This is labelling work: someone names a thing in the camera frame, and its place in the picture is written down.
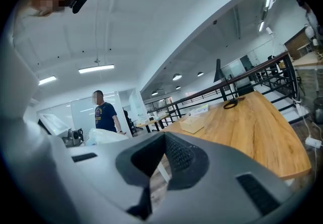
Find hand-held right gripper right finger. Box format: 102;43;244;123
151;132;306;224

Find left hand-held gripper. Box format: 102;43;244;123
37;113;85;148

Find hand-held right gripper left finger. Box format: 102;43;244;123
54;132;165;224

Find white plastic bag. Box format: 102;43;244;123
85;128;130;146

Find cardboard box with label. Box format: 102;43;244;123
179;116;205;135

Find person's white shirt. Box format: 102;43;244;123
0;6;51;120

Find wooden table white legs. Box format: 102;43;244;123
161;90;312;181

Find round wooden table black legs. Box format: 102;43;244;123
136;114;170;133

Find yellow white book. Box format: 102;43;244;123
188;103;209;118

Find white power strip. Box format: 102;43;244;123
305;136;322;148

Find black desk lamp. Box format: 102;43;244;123
213;58;240;110

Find black metal railing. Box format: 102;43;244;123
147;50;301;128

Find wooden desk white legs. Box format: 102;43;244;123
292;51;323;70

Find black wire waste bin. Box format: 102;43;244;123
313;96;323;123

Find black head-mounted camera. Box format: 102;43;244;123
69;0;89;14

